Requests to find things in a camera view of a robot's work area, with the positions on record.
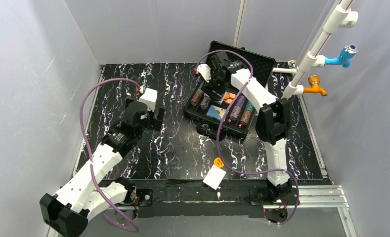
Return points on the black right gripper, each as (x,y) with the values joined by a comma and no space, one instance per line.
(214,89)

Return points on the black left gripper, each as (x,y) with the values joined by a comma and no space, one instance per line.
(154,115)

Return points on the black poker set case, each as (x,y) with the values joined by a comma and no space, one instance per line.
(219,129)

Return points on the orange dealer button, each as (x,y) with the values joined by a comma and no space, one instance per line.
(218,162)

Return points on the blue playing card deck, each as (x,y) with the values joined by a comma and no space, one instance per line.
(216,96)

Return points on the red playing card deck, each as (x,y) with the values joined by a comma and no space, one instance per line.
(214,177)

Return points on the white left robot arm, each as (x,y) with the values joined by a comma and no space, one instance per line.
(69,210)

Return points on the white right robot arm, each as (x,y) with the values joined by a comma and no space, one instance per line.
(273,123)

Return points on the grey chip stack in case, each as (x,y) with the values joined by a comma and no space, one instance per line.
(205,103)

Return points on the purple chip stack in case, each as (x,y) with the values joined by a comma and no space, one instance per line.
(236,109)

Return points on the blue card deck in case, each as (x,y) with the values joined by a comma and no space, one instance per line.
(216,112)

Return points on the green chip stack in case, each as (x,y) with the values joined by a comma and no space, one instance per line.
(246,115)

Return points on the orange plastic tap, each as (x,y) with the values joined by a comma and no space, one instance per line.
(315,87)

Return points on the blue plastic tap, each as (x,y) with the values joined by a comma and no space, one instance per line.
(344,58)

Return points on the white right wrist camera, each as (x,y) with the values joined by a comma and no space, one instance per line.
(205,71)

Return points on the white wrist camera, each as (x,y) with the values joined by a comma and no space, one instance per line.
(205,71)
(149,98)

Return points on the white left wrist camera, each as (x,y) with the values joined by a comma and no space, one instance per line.
(149,98)

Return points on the white pvc pipe frame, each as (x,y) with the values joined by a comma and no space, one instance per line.
(342,16)

